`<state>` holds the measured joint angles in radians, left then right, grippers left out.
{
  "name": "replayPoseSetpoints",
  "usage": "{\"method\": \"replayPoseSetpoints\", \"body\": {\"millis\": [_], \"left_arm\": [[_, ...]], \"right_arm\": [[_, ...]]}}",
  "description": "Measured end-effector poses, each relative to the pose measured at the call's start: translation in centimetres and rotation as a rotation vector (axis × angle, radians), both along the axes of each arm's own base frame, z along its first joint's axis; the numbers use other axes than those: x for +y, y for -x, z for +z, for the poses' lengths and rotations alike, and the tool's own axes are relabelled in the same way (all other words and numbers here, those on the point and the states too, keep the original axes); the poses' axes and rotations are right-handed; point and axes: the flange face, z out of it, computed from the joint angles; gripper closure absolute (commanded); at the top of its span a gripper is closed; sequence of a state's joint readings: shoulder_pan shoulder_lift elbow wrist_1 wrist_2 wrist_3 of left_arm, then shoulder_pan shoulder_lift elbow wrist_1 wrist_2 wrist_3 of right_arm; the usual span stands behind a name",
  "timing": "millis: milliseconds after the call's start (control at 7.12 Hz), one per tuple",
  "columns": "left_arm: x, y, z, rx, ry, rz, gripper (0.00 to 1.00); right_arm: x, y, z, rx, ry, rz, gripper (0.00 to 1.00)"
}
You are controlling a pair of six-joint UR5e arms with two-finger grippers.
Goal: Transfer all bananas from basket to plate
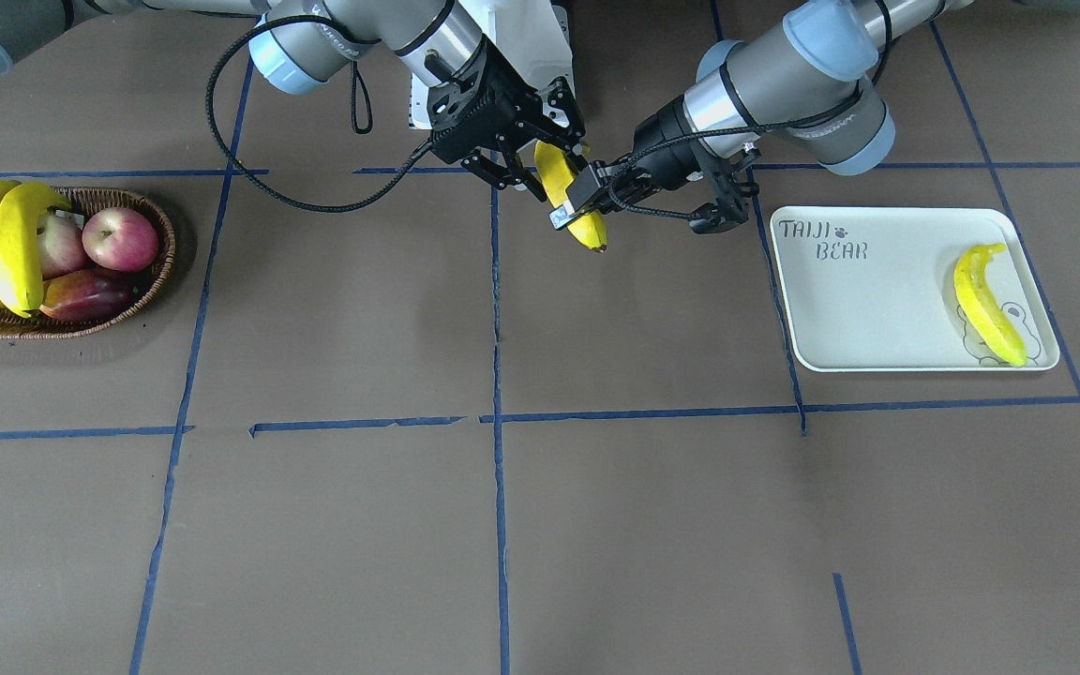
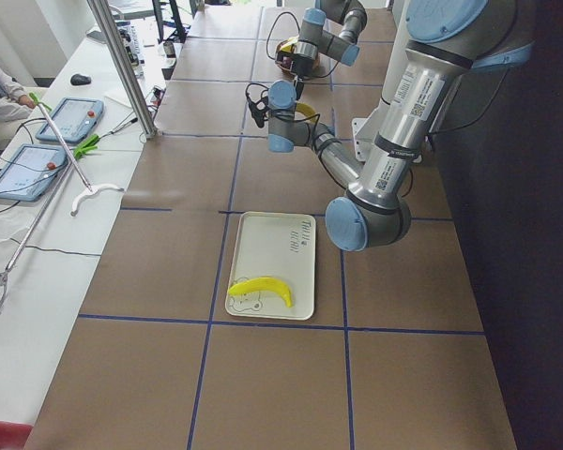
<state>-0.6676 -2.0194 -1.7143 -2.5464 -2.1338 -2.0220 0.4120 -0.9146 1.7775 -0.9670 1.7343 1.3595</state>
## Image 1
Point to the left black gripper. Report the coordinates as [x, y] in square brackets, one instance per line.
[667, 141]

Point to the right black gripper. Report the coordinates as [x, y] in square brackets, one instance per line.
[505, 97]

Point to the yellow banana short end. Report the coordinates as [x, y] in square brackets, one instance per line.
[556, 172]

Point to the yellow plastic banana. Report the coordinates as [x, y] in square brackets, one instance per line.
[982, 310]

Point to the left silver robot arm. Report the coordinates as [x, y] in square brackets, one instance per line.
[810, 79]

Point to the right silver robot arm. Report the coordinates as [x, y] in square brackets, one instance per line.
[297, 46]

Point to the brown wicker basket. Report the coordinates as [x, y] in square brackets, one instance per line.
[147, 285]

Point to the white bear tray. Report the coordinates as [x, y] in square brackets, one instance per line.
[872, 289]

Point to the dark red apple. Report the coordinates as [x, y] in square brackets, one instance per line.
[88, 295]

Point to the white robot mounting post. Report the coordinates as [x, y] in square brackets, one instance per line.
[436, 38]

